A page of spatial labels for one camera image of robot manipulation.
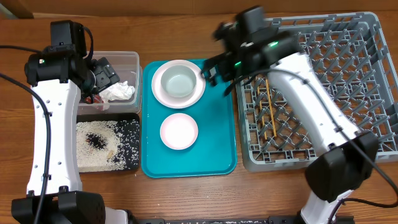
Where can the grey shallow bowl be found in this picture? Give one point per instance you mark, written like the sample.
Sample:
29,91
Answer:
178,81

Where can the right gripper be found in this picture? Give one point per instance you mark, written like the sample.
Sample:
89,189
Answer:
228,71

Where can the white napkin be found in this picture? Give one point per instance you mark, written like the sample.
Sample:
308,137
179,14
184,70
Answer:
117,91

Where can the clear plastic storage bin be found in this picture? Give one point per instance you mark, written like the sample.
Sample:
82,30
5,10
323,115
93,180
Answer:
127,66

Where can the black plastic tray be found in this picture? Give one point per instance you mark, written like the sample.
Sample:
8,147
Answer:
127,118

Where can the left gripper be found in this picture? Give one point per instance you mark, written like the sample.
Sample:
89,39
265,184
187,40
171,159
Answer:
106,73

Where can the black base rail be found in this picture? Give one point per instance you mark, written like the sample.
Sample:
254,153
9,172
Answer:
270,220

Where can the teal serving tray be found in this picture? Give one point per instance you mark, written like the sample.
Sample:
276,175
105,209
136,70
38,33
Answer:
213,152

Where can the red snack wrapper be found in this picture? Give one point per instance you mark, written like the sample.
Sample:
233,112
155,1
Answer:
95,101

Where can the wooden chopstick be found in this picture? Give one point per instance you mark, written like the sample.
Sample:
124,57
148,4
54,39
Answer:
270,108
262,116

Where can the grey dishwasher rack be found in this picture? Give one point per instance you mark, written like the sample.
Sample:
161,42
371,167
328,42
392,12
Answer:
351,58

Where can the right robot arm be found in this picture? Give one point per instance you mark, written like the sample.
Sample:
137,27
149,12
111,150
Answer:
346,155

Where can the spilled rice pile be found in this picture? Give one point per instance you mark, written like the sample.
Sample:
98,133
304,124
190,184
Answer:
99,149

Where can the pink bowl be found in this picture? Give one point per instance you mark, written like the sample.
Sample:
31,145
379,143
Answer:
179,131

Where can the white round plate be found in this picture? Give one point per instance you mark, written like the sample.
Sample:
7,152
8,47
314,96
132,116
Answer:
177,103

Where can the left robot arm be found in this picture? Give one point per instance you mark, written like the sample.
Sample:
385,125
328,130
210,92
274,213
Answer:
58,78

